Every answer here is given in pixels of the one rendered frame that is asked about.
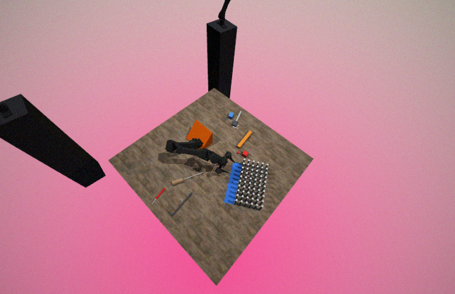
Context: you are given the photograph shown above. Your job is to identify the orange flat bar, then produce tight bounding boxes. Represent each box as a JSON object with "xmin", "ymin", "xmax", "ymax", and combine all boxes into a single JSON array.
[{"xmin": 237, "ymin": 131, "xmax": 252, "ymax": 149}]

